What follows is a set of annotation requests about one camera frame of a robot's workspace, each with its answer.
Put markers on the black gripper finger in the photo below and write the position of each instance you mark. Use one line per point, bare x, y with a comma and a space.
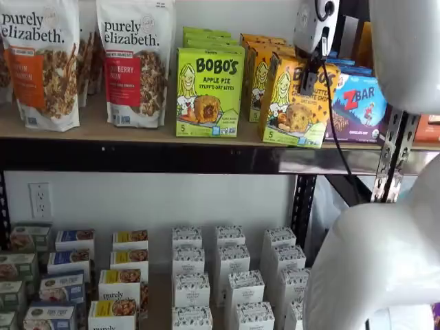
313, 77

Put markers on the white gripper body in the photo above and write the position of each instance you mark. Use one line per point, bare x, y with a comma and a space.
314, 27

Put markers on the orange Bobo's oat bites box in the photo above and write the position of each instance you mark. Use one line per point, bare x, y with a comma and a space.
266, 45
261, 89
292, 120
261, 38

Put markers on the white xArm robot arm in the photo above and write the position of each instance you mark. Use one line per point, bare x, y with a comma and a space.
405, 51

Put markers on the blue Zbar snack box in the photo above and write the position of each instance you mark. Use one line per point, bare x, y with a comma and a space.
357, 120
340, 63

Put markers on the orange cardboard box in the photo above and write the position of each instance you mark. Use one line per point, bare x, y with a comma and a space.
364, 44
428, 132

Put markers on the green Bobo's apple pie box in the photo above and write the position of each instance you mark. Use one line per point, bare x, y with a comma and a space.
213, 44
206, 31
209, 103
209, 38

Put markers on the wooden shelf board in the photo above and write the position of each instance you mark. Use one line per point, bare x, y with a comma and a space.
426, 146
96, 132

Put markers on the black metal shelf rack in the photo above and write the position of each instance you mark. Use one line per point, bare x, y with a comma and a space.
137, 156

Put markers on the yellow label granola box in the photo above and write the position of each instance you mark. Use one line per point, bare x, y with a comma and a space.
129, 258
119, 285
130, 239
112, 314

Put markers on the purple snack box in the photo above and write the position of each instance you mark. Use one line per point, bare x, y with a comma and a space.
436, 314

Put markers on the blue label granola box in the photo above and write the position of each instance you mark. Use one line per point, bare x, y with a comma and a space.
74, 239
49, 318
62, 287
68, 261

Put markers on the green label granola box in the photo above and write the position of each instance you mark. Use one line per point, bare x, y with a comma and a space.
29, 239
17, 266
12, 295
7, 321

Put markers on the white patterned carton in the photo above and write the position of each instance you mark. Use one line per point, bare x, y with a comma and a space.
187, 235
192, 318
288, 256
188, 258
280, 235
295, 282
192, 288
230, 234
295, 316
244, 285
255, 316
233, 258

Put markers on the red label granola bag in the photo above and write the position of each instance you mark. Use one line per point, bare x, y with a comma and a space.
137, 86

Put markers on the white granola bag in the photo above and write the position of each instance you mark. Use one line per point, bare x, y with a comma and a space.
83, 62
95, 62

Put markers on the orange label granola bag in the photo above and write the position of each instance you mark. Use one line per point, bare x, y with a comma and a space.
41, 86

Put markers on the Purely Elizabeth small boxes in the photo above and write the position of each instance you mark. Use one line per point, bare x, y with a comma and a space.
159, 302

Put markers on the white wall power outlet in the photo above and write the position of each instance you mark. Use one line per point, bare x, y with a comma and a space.
40, 201

